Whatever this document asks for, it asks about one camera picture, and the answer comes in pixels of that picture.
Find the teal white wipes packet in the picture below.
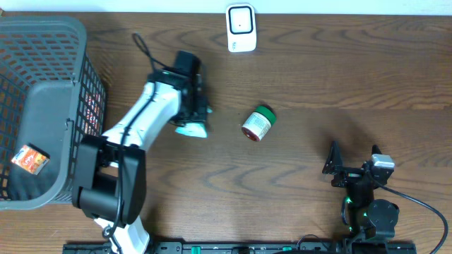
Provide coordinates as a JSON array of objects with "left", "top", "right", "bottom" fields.
[{"left": 173, "top": 106, "right": 213, "bottom": 138}]

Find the green lid white jar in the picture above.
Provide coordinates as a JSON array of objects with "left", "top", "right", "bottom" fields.
[{"left": 242, "top": 105, "right": 277, "bottom": 142}]

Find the red white snack packet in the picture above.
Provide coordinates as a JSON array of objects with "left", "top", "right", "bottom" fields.
[{"left": 82, "top": 94, "right": 100, "bottom": 135}]

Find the orange Kleenex tissue pack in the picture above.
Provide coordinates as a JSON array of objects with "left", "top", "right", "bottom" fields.
[{"left": 11, "top": 145, "right": 49, "bottom": 175}]

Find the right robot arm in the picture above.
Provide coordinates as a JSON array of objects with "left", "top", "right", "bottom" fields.
[{"left": 322, "top": 141, "right": 400, "bottom": 253}]

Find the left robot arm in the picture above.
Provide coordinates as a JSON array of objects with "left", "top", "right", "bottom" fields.
[{"left": 72, "top": 51, "right": 210, "bottom": 253}]

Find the white barcode scanner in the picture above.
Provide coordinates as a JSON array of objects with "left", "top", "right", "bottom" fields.
[{"left": 225, "top": 4, "right": 257, "bottom": 53}]

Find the grey plastic mesh basket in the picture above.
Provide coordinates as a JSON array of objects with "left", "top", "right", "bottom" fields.
[{"left": 1, "top": 16, "right": 106, "bottom": 210}]

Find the black right camera cable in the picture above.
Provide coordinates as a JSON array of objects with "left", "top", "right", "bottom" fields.
[{"left": 370, "top": 172, "right": 449, "bottom": 254}]

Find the black camera cable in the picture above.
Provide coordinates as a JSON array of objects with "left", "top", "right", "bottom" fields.
[
  {"left": 101, "top": 32, "right": 167, "bottom": 254},
  {"left": 370, "top": 172, "right": 449, "bottom": 254}
]

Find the black left camera cable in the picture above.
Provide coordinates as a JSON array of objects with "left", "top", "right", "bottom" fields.
[{"left": 101, "top": 32, "right": 167, "bottom": 254}]

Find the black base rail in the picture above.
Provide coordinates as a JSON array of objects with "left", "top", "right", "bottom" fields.
[{"left": 62, "top": 241, "right": 417, "bottom": 254}]

